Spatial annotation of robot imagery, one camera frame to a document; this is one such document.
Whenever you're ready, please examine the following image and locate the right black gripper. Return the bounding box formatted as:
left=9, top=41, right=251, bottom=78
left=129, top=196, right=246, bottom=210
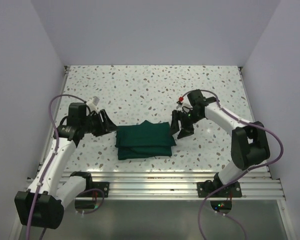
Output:
left=168, top=109, right=204, bottom=140

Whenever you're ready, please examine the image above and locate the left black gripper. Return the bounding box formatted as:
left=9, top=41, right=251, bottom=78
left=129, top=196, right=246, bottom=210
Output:
left=81, top=109, right=119, bottom=137

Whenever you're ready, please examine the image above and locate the dark green surgical cloth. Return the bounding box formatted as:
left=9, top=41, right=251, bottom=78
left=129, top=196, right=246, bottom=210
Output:
left=115, top=120, right=176, bottom=161

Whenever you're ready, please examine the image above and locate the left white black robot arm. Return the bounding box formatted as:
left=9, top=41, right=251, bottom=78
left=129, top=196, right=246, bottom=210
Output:
left=14, top=97, right=117, bottom=229

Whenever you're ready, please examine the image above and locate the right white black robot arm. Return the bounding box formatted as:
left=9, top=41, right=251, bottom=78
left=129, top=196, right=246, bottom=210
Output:
left=170, top=89, right=270, bottom=197

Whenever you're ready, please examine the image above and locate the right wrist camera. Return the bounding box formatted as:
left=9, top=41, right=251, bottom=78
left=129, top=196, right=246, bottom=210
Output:
left=177, top=96, right=192, bottom=113

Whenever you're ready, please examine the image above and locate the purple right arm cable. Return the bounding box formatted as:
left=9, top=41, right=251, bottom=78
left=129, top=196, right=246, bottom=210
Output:
left=183, top=89, right=285, bottom=240

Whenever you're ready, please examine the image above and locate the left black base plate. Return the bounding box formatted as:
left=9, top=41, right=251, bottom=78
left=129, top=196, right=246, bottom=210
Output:
left=92, top=181, right=110, bottom=198

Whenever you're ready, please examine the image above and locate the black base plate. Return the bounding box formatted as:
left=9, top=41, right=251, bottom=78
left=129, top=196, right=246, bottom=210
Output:
left=196, top=180, right=243, bottom=198
left=92, top=181, right=110, bottom=198

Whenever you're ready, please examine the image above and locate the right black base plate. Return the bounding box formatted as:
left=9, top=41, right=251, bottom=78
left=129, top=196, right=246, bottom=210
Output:
left=196, top=180, right=243, bottom=198

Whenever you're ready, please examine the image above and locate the aluminium rail frame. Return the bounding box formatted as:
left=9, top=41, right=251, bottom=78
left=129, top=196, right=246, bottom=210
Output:
left=21, top=65, right=288, bottom=201

